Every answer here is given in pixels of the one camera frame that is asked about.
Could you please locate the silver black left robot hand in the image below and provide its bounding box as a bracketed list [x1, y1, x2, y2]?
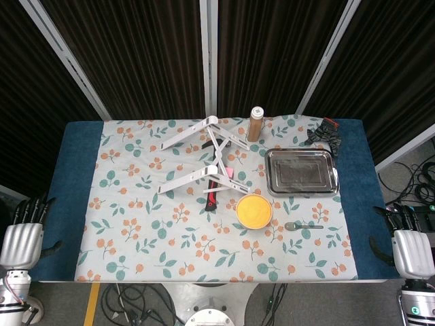
[0, 193, 64, 270]

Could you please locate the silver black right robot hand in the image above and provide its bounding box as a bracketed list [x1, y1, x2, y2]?
[369, 202, 435, 281]

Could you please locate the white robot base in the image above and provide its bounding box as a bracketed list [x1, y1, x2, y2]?
[159, 282, 260, 326]

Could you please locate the blue table mat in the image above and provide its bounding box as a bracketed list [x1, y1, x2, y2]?
[29, 117, 400, 283]

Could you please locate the cream bowl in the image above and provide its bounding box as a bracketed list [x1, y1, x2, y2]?
[235, 193, 274, 232]

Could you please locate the brown bottle with white cap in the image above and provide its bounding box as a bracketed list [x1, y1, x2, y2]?
[246, 105, 266, 143]

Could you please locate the black cable with green light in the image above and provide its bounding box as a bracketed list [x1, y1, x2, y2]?
[262, 283, 290, 326]

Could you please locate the floral orange berry tablecloth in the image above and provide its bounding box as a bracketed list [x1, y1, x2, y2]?
[73, 114, 358, 284]

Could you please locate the white folding laptop stand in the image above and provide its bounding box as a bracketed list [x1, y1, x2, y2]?
[156, 115, 254, 196]

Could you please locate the black floor cable bundle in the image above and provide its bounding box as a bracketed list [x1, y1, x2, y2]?
[101, 283, 179, 326]
[378, 161, 435, 205]

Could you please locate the black red handled hammer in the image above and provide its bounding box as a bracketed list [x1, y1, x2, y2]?
[201, 137, 233, 213]

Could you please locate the yellow powder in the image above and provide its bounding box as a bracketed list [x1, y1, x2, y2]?
[237, 196, 272, 228]

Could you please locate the stainless steel tray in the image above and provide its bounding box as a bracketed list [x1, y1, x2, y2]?
[264, 147, 341, 198]

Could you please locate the metal spoon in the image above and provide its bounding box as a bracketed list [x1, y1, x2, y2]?
[283, 221, 325, 233]

